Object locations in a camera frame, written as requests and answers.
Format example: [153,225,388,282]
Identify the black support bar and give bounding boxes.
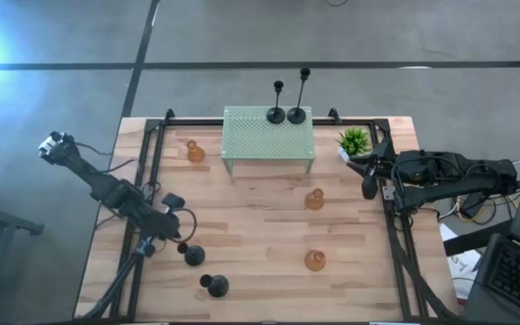
[442,219,514,257]

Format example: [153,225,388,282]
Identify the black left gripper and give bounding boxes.
[149,192,187,240]

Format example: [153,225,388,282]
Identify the short black candlestick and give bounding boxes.
[176,242,207,267]
[266,79,287,125]

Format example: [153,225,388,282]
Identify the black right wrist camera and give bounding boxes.
[402,151,428,181]

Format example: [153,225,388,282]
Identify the white paper sheets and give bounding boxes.
[439,223,482,304]

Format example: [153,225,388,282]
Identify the tall black candlestick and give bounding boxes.
[286,67,311,125]
[199,274,230,299]

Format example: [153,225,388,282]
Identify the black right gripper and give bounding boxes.
[347,137,405,201]

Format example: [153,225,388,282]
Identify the black power brick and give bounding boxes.
[460,192,491,218]

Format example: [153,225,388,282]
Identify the green perforated metal shelf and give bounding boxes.
[221,105,316,181]

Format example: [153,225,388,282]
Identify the black metal stand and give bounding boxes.
[0,180,45,325]

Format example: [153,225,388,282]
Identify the amber glass candle holder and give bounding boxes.
[185,139,207,164]
[304,187,326,211]
[303,249,327,273]

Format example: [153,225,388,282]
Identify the black aluminium table frame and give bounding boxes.
[81,107,460,321]

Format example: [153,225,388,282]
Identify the green plant in white pot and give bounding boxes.
[336,126,373,163]

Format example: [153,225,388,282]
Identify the grey laptop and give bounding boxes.
[462,130,520,325]

